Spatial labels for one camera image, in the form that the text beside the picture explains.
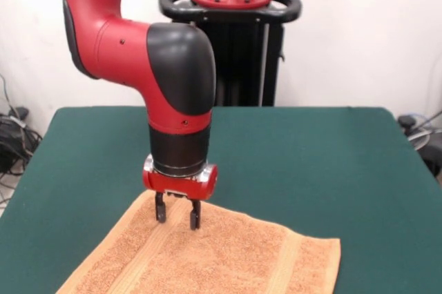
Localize tangled black cables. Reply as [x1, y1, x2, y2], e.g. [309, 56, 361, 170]
[0, 72, 44, 205]

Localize dark green table cloth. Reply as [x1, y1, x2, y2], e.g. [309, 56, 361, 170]
[0, 106, 442, 294]

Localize tan terry towel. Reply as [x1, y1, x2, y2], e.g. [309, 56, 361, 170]
[55, 190, 342, 294]

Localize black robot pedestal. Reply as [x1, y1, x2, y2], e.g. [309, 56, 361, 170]
[158, 0, 303, 107]

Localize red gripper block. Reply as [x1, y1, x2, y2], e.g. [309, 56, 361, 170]
[142, 155, 219, 231]

